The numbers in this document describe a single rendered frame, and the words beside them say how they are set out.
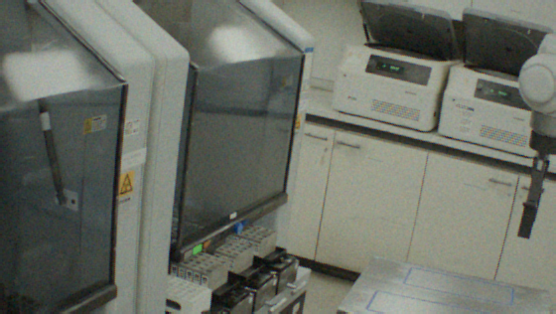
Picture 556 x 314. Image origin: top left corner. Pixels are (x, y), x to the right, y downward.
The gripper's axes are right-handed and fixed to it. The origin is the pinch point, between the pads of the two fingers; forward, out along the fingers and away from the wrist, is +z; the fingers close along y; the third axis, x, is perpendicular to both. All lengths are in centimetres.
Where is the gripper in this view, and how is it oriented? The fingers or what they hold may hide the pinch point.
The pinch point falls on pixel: (527, 224)
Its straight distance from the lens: 164.7
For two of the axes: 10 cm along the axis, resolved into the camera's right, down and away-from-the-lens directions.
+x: -9.0, -2.2, 3.7
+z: -1.4, 9.6, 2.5
